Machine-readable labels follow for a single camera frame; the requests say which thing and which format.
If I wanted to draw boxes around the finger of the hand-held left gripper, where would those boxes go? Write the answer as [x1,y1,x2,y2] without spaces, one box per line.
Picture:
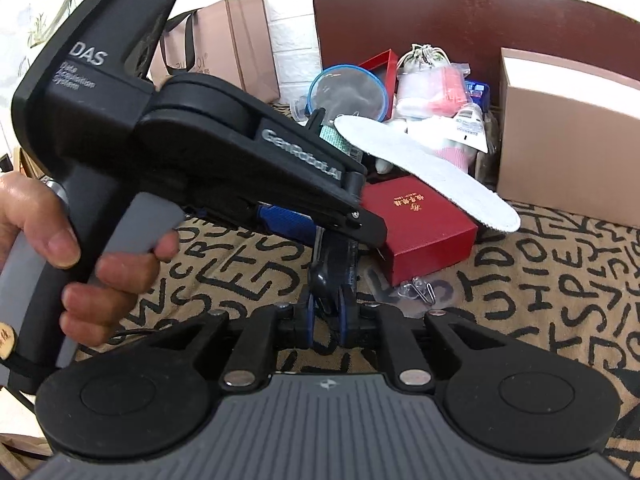
[255,202,322,241]
[320,170,389,251]

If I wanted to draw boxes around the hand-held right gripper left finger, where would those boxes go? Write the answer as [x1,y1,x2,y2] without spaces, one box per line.
[145,294,317,391]

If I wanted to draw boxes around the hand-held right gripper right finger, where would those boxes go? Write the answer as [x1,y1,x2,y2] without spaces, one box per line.
[340,292,506,390]

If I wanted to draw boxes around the black plastic clip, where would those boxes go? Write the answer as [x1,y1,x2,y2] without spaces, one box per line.
[306,225,362,322]

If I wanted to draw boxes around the red gift box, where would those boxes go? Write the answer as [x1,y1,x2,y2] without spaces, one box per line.
[360,172,480,288]

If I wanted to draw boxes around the white insole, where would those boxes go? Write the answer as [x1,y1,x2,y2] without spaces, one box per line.
[332,114,522,234]

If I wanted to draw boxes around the pink cardboard box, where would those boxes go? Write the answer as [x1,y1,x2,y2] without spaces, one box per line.
[495,47,640,229]

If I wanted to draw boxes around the person's left hand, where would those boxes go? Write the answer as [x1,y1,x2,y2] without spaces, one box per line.
[0,172,181,347]

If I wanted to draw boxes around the green patterned packet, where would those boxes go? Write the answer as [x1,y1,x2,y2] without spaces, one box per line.
[320,122,362,162]

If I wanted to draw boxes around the pink paper bag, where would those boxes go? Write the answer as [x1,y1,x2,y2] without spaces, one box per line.
[149,0,281,107]

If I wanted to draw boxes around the round blue-rimmed clear lid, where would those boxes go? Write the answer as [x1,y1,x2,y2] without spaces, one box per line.
[306,63,390,124]

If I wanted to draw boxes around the white printed tube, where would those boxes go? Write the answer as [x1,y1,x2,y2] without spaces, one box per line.
[452,102,487,136]

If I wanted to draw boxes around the clear plastic bag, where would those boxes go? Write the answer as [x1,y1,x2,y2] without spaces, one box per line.
[395,62,474,122]

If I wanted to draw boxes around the red box lid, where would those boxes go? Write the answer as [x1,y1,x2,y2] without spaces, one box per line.
[357,48,402,97]

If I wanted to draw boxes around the blue packet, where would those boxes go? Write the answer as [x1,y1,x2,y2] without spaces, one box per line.
[465,79,492,111]

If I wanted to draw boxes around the letter print mat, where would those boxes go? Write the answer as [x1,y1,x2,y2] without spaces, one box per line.
[75,102,640,480]

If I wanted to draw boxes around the dark brown wooden headboard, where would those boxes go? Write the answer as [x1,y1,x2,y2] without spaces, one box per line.
[312,0,640,113]

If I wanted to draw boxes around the round wooden tag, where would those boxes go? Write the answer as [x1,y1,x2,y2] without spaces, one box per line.
[0,321,22,362]

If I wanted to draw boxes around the brown paper bag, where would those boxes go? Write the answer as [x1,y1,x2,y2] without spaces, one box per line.
[0,427,53,466]

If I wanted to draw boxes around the black cable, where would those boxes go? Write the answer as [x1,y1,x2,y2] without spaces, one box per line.
[107,327,167,342]

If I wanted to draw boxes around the white drawstring pouch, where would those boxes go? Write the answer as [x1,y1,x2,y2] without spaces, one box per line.
[397,43,447,79]

